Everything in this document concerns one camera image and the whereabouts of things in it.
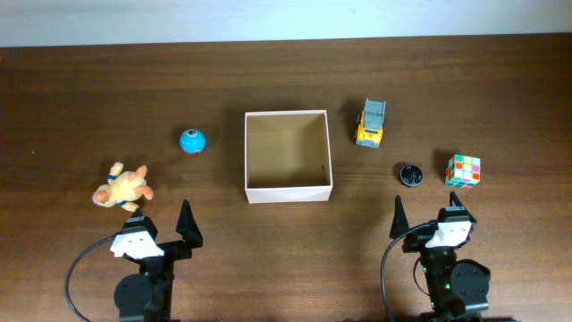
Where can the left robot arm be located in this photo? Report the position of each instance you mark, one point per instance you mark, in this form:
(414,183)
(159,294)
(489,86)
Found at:
(147,295)

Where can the white cardboard box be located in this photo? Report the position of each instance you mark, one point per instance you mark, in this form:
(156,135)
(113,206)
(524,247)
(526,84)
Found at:
(287,156)

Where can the yellow plush toy animal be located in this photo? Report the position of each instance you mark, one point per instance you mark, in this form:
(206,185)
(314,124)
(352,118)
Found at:
(123,188)

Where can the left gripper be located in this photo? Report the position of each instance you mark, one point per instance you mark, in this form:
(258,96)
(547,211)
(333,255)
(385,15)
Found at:
(188,229)

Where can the black round disc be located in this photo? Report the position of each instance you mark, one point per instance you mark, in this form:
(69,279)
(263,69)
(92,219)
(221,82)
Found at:
(411,175)

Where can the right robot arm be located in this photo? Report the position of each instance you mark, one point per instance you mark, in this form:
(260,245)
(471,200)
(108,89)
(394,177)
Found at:
(457,288)

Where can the yellow grey toy truck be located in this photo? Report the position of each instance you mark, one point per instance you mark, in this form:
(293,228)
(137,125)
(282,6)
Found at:
(369,131)

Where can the blue toy ball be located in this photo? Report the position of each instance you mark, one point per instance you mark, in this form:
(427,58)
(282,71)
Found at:
(192,141)

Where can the colourful puzzle cube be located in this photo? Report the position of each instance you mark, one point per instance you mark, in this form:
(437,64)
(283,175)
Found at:
(463,172)

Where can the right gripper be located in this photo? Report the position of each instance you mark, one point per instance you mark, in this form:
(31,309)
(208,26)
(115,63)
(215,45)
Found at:
(416,241)

